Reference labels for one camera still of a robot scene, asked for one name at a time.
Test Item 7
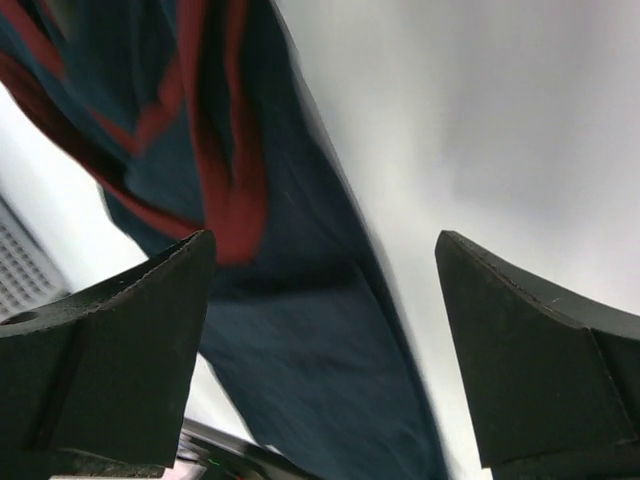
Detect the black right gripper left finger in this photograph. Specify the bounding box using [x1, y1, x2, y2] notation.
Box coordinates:
[1, 232, 216, 479]

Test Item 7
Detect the white plastic laundry bin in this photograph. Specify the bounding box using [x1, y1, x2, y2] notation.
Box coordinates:
[1, 199, 69, 322]

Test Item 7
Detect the navy tank top red trim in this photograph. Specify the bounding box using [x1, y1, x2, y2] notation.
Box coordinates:
[1, 1, 448, 479]

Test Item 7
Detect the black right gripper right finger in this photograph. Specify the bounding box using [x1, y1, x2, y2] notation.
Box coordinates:
[435, 231, 639, 479]

